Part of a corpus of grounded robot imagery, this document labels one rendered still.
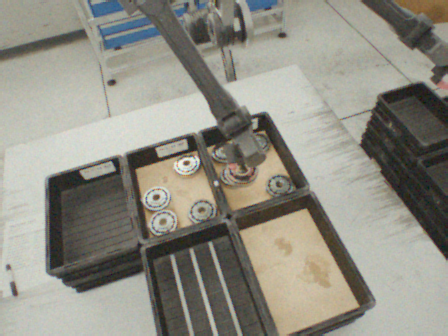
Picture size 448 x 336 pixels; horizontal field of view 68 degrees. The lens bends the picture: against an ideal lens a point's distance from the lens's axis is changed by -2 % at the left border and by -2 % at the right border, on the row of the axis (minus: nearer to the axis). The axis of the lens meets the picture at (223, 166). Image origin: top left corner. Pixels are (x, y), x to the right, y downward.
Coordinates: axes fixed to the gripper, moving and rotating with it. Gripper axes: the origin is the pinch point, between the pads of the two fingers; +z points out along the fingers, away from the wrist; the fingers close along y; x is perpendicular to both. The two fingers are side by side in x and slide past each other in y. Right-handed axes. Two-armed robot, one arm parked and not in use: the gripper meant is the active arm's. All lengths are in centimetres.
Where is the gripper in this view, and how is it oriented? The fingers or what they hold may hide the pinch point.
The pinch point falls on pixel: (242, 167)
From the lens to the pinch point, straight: 106.6
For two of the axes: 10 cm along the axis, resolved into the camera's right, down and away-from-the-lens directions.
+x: -2.4, -8.1, 5.3
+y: 9.7, -2.3, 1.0
